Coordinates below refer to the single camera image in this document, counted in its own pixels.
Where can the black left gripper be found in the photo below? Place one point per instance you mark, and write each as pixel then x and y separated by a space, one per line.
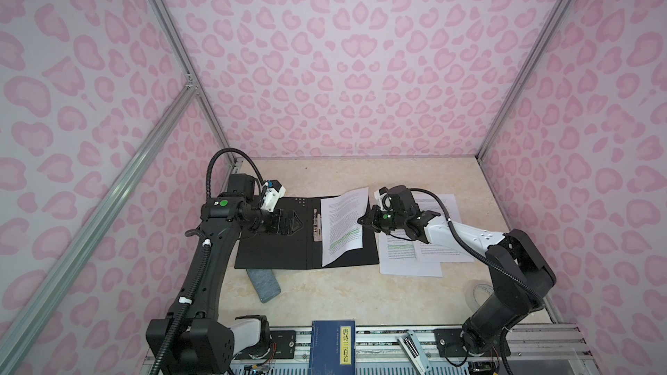
pixel 277 227

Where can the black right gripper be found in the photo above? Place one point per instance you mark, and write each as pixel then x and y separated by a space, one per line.
pixel 373 216

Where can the teal folder with black inside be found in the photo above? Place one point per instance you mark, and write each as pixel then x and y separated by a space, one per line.
pixel 299 251

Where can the printed paper sheet top highlighted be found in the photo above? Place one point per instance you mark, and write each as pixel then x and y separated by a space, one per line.
pixel 340 229

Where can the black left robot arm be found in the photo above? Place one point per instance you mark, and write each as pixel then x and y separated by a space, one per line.
pixel 190 339

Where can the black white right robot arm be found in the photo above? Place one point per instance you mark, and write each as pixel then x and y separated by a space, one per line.
pixel 520 275

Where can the printed paper sheet bottom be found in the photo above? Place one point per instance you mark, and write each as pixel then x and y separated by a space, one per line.
pixel 398 257

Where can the grey sponge eraser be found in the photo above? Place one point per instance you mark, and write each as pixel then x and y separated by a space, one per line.
pixel 265 284

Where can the white tape roll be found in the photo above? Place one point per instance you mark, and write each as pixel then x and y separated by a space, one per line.
pixel 477 293

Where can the blue book yellow label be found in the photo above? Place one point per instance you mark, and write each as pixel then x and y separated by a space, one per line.
pixel 332 347

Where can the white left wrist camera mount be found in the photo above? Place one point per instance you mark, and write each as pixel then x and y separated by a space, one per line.
pixel 272 191

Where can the white clip on rail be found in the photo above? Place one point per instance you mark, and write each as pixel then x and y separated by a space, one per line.
pixel 415 353

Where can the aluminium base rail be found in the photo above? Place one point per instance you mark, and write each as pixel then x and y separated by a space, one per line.
pixel 530 349

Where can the aluminium frame post left rear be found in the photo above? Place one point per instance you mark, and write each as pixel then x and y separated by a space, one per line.
pixel 169 28

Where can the aluminium frame post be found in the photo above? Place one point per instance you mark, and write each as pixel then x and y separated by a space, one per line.
pixel 546 34
pixel 169 28

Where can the aluminium diagonal frame bar left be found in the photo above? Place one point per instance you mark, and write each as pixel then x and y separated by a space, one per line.
pixel 36 314

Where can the aluminium frame post right rear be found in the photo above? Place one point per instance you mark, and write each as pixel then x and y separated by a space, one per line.
pixel 546 34

